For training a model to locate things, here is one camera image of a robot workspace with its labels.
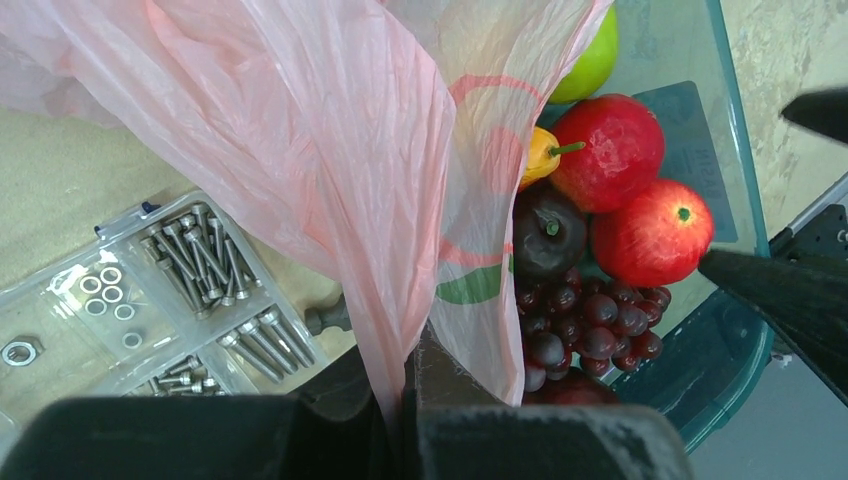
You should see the small red yellow fruit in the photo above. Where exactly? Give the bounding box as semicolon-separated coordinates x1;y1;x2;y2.
518;126;586;191

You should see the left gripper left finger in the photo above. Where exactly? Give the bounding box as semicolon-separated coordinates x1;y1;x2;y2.
1;348;398;479

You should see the dark red fake apple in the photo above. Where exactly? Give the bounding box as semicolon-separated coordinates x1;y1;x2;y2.
522;367;620;405

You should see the pink plastic bag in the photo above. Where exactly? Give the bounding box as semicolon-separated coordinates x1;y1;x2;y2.
1;1;610;419

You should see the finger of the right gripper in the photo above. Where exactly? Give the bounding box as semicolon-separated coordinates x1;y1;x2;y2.
698;249;847;402
781;87;847;145

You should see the green fake apple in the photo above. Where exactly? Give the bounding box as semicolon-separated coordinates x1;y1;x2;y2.
547;6;619;104

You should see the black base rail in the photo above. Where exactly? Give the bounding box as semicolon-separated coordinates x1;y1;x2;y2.
769;204;847;261

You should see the teal plastic bin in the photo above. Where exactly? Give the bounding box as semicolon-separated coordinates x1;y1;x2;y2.
603;0;774;451

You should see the red fake tomato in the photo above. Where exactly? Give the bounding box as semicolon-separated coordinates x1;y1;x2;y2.
549;93;665;213

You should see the purple fake grape bunch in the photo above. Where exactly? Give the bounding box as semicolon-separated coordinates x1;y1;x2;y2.
514;268;672;395

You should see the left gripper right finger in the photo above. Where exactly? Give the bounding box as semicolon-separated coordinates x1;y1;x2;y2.
404;327;695;479

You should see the clear plastic screw box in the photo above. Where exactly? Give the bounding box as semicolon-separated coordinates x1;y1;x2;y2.
1;192;329;450

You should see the dark purple fake plum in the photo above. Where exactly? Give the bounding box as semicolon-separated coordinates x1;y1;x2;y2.
512;182;588;282

